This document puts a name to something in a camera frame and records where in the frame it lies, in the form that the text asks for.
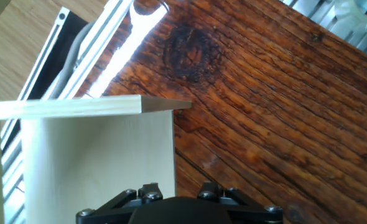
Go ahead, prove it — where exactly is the thin aluminium rail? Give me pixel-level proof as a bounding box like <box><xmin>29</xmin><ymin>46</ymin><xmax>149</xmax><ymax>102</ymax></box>
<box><xmin>0</xmin><ymin>6</ymin><xmax>71</xmax><ymax>150</ymax></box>

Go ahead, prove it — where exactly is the cream wooden shelf box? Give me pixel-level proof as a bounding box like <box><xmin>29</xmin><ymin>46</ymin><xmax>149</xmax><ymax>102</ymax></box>
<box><xmin>0</xmin><ymin>95</ymin><xmax>193</xmax><ymax>224</ymax></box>

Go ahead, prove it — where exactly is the aluminium table edge rail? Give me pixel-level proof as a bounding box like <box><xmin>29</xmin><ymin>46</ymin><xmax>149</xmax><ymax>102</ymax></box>
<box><xmin>42</xmin><ymin>0</ymin><xmax>135</xmax><ymax>100</ymax></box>

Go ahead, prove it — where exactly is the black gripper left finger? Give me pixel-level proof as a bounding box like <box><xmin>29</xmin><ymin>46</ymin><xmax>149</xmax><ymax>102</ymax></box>
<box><xmin>76</xmin><ymin>182</ymin><xmax>164</xmax><ymax>224</ymax></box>

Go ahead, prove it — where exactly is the glossy brown wooden board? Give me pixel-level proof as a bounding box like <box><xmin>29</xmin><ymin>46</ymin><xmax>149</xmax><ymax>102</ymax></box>
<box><xmin>74</xmin><ymin>0</ymin><xmax>367</xmax><ymax>224</ymax></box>

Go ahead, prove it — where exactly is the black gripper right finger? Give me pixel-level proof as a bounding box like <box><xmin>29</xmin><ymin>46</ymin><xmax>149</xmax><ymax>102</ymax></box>
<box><xmin>197</xmin><ymin>181</ymin><xmax>284</xmax><ymax>224</ymax></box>

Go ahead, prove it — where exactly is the grey hose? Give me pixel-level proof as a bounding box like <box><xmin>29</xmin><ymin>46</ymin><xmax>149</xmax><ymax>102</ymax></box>
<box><xmin>50</xmin><ymin>21</ymin><xmax>96</xmax><ymax>100</ymax></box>

